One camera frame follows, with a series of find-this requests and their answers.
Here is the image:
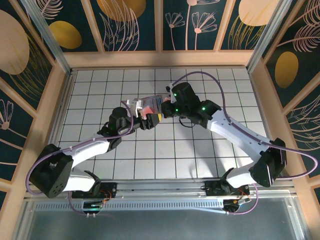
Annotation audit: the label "slotted grey cable duct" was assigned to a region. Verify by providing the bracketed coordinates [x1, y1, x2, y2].
[34, 199, 226, 210]

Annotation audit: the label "aluminium frame post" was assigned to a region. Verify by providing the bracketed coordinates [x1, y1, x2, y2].
[246, 0, 293, 73]
[21, 0, 74, 76]

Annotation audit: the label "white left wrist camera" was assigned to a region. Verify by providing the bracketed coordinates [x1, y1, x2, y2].
[120, 98, 143, 118]

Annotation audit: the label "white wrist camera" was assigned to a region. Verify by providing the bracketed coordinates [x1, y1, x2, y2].
[164, 82, 177, 103]
[120, 98, 143, 118]

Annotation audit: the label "dark floral wall panel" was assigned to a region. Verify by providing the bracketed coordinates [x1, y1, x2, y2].
[37, 0, 100, 53]
[0, 77, 35, 182]
[262, 0, 320, 109]
[219, 0, 281, 51]
[284, 91, 320, 179]
[162, 0, 232, 51]
[89, 0, 157, 52]
[0, 0, 56, 111]

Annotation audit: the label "white card red circles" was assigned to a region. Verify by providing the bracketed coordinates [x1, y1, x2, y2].
[141, 104, 161, 119]

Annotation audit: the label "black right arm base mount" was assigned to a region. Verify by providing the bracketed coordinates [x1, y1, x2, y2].
[203, 179, 251, 198]

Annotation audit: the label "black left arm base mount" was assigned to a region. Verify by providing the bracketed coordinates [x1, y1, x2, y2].
[71, 181, 118, 200]

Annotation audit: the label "grey metal base plate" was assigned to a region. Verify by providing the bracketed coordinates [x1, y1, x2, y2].
[23, 208, 305, 240]

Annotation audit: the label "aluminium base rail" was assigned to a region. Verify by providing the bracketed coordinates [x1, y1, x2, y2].
[24, 177, 297, 201]

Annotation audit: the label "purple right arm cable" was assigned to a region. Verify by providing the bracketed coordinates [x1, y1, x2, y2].
[171, 71, 317, 216]

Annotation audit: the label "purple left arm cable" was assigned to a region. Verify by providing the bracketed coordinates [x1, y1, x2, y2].
[26, 101, 136, 216]

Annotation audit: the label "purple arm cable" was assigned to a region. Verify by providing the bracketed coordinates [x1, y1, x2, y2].
[26, 101, 136, 216]
[171, 71, 317, 216]

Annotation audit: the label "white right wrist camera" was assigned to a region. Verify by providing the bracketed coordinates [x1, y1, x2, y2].
[164, 82, 177, 103]

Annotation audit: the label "pink leather card holder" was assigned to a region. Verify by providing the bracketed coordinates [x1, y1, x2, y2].
[139, 94, 171, 120]

